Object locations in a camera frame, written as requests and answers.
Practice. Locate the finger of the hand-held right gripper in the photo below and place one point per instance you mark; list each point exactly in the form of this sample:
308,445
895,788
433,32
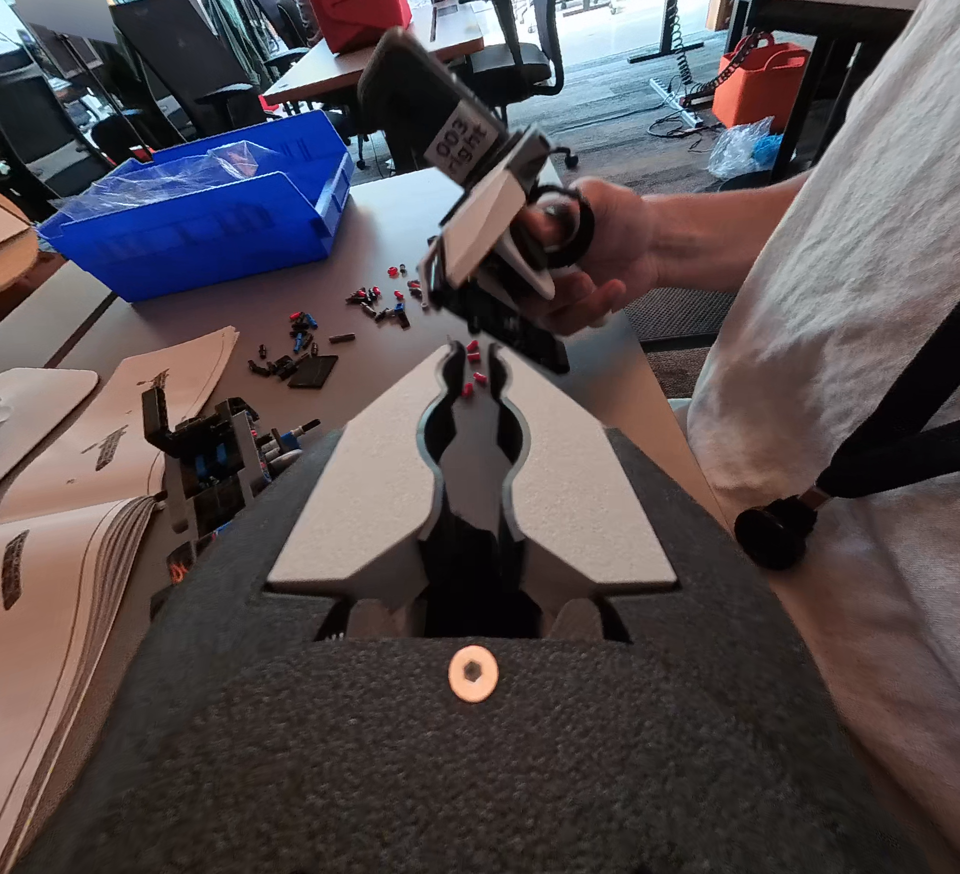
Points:
484,228

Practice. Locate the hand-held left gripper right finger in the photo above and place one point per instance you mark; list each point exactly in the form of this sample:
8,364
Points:
585,506

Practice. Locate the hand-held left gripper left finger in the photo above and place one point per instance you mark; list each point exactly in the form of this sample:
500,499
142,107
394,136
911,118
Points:
360,499

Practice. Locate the person's right forearm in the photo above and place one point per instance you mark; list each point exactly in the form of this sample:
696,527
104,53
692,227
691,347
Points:
720,236

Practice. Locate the scattered small lego pieces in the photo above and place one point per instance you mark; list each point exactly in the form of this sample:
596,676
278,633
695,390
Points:
375,304

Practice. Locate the black square lego plate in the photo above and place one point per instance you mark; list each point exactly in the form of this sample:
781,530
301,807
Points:
313,371

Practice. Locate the partly built lego vehicle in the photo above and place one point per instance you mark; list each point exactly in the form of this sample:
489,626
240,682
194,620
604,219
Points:
202,454

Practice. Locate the lego instruction booklet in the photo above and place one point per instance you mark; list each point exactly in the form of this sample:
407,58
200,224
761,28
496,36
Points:
45,589

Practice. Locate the person's right hand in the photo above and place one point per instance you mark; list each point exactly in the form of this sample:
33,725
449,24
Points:
615,243

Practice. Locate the wooden office desk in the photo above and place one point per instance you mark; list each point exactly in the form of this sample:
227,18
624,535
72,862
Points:
352,63

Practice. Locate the black office chair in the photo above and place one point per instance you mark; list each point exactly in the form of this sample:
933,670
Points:
510,56

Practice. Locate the white power strip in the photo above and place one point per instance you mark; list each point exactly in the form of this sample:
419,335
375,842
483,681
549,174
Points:
675,101

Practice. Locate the black high-back chair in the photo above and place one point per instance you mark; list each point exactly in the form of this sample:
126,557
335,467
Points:
180,48

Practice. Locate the blue plastic bin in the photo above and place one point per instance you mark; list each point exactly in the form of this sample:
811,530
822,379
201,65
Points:
225,243

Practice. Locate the crumpled clear plastic bag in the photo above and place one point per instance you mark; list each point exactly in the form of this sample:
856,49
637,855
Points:
739,146

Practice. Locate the orange felt bag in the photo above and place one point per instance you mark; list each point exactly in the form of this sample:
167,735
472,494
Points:
757,86

